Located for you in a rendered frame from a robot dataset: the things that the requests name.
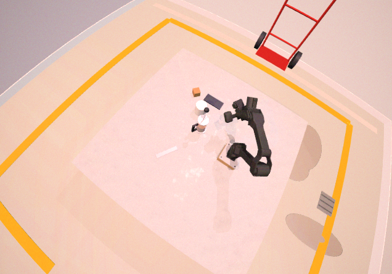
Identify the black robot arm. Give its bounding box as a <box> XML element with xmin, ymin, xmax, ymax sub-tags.
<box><xmin>226</xmin><ymin>96</ymin><xmax>272</xmax><ymax>177</ymax></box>

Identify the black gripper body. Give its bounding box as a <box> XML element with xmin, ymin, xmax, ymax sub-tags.
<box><xmin>224</xmin><ymin>109</ymin><xmax>246</xmax><ymax>123</ymax></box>

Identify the white cylinder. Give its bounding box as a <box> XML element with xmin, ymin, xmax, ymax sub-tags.
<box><xmin>195</xmin><ymin>100</ymin><xmax>207</xmax><ymax>116</ymax></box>

